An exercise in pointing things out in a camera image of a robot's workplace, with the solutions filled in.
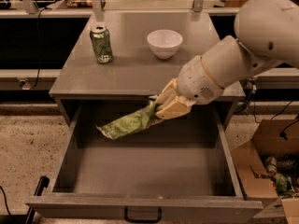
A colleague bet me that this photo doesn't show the black cables on right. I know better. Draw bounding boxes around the black cables on right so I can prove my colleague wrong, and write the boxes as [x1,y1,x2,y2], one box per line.
[233,77,260,123]

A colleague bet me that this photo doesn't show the brown cardboard box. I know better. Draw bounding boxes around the brown cardboard box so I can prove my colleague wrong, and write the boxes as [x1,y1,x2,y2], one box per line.
[231,119,299,224]

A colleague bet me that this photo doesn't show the white ceramic bowl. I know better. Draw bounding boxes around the white ceramic bowl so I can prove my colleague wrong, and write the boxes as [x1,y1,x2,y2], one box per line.
[147,29,183,59]

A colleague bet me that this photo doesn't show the snack packages in box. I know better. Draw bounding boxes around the snack packages in box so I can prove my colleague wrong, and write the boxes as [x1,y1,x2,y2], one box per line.
[249,155,299,199]

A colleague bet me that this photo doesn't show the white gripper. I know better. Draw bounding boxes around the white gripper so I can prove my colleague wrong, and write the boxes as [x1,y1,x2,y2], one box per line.
[155,56,224,119]

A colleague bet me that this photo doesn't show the black drawer handle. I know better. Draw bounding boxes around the black drawer handle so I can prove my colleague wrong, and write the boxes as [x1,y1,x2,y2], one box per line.
[123,207,163,224]

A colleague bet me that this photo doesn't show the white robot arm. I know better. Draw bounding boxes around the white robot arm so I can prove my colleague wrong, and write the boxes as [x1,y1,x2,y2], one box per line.
[155,0,299,119]

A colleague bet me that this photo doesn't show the black cable on left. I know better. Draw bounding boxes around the black cable on left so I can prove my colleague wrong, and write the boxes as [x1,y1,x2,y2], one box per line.
[31,7,52,91]

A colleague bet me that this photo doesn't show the green soda can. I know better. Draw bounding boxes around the green soda can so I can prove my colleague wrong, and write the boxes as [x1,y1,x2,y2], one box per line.
[90,24,113,63]

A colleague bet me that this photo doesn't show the open grey top drawer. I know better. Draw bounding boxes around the open grey top drawer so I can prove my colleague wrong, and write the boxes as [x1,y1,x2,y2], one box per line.
[27,101,263,222]

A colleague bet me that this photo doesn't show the black bracket on floor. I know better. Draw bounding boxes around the black bracket on floor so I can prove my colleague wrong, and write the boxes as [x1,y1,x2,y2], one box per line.
[23,175,50,224]

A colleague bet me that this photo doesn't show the green jalapeno chip bag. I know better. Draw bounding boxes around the green jalapeno chip bag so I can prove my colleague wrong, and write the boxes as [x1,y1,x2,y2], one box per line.
[96,100,162,140]

